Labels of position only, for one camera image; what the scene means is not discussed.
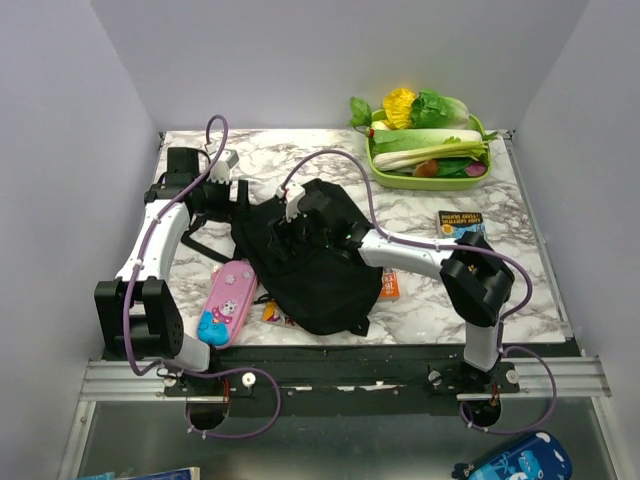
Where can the yellow fabric flower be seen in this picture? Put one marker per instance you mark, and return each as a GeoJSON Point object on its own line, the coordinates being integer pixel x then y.
{"type": "Point", "coordinates": [397, 106]}

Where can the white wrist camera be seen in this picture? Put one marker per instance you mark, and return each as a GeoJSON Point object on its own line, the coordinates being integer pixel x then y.
{"type": "Point", "coordinates": [221, 171]}
{"type": "Point", "coordinates": [292, 194]}

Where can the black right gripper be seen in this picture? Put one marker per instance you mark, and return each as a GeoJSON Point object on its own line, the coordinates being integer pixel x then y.
{"type": "Point", "coordinates": [278, 231]}

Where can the green plastic vegetable tray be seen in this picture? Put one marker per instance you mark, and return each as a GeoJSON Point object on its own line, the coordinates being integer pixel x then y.
{"type": "Point", "coordinates": [451, 174]}

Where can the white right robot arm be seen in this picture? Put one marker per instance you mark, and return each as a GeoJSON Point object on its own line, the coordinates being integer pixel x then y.
{"type": "Point", "coordinates": [475, 277]}

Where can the black student backpack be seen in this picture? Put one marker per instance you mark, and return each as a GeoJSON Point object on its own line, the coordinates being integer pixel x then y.
{"type": "Point", "coordinates": [321, 293]}

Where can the dark blue treehouse book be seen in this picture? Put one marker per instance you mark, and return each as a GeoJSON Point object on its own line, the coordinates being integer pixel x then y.
{"type": "Point", "coordinates": [454, 224]}

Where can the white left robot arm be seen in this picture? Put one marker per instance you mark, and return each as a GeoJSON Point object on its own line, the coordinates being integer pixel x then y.
{"type": "Point", "coordinates": [138, 315]}

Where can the pink cartoon pencil case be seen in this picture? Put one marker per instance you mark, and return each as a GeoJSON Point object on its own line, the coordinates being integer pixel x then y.
{"type": "Point", "coordinates": [228, 303]}

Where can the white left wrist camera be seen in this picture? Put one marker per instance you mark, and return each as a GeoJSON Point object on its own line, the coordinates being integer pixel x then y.
{"type": "Point", "coordinates": [221, 171]}

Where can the orange treehouse book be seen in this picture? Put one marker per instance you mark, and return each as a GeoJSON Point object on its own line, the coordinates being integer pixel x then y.
{"type": "Point", "coordinates": [390, 290]}

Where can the Roald Dahl Charlie book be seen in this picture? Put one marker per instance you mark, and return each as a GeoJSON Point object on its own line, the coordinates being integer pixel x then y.
{"type": "Point", "coordinates": [272, 314]}

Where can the white-stemmed cabbage stalk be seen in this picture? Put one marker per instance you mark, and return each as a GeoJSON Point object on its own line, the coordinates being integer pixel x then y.
{"type": "Point", "coordinates": [400, 159]}

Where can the green lettuce leaf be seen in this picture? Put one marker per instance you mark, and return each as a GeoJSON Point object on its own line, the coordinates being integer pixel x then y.
{"type": "Point", "coordinates": [430, 110]}

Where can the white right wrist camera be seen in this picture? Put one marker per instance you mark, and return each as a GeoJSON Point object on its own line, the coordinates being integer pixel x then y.
{"type": "Point", "coordinates": [292, 194]}

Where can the aluminium mounting rail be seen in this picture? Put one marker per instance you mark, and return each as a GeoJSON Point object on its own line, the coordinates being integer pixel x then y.
{"type": "Point", "coordinates": [527, 378]}

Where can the green leafy sprig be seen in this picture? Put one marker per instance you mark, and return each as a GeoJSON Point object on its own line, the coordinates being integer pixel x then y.
{"type": "Point", "coordinates": [361, 113]}

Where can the purple vegetable toy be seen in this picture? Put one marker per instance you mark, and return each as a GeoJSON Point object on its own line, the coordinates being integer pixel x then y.
{"type": "Point", "coordinates": [476, 169]}

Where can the blue shark pencil case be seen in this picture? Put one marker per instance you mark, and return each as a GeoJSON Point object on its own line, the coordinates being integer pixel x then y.
{"type": "Point", "coordinates": [535, 455]}

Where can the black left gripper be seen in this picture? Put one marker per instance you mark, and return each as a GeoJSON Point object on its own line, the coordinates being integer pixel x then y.
{"type": "Point", "coordinates": [229, 209]}

